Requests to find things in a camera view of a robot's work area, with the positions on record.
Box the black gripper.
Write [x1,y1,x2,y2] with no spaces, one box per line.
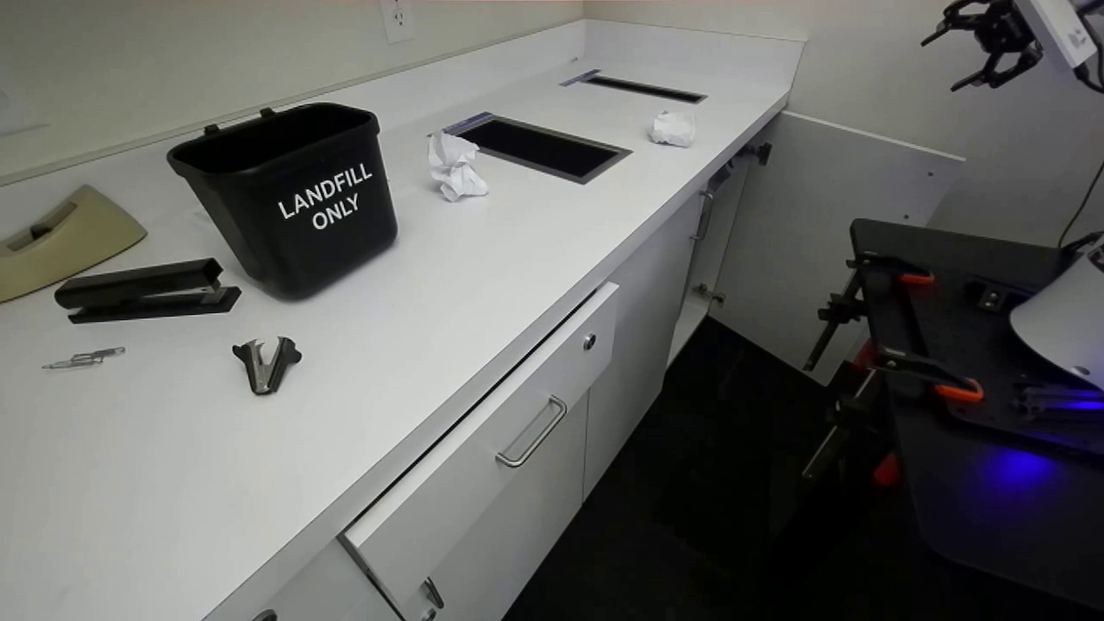
[919,0,1047,98]

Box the light gray cabinet door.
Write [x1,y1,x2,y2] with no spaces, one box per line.
[582,185,708,496]
[708,106,970,390]
[424,390,595,621]

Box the white curved sheet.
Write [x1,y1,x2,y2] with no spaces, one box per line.
[1008,247,1104,392]

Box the small crumpled white paper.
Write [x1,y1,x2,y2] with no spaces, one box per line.
[642,106,702,153]

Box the black robot table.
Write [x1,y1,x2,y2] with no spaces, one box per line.
[844,214,1104,614]

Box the large crumpled white paper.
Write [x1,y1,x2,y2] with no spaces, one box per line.
[421,128,494,207]

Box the light gray drawer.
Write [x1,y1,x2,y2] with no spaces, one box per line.
[338,279,625,621]

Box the black landfill only bin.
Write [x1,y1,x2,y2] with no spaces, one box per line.
[161,101,402,306]

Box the small dark metal hook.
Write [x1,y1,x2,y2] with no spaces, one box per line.
[415,578,451,621]

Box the black binder clip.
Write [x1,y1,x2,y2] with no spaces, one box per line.
[228,330,309,404]

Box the black stapler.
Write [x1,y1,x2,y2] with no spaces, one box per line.
[53,254,245,327]

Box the small metal staple strip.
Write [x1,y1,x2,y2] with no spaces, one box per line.
[37,346,129,377]

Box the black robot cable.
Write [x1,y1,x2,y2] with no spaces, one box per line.
[1053,155,1104,253]

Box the orange handled black clamp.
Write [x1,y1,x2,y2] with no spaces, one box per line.
[801,392,908,494]
[805,253,941,373]
[878,341,992,412]

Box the white wall outlet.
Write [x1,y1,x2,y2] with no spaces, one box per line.
[378,0,418,44]

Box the metal drawer handle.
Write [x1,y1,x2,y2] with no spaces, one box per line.
[494,398,573,477]

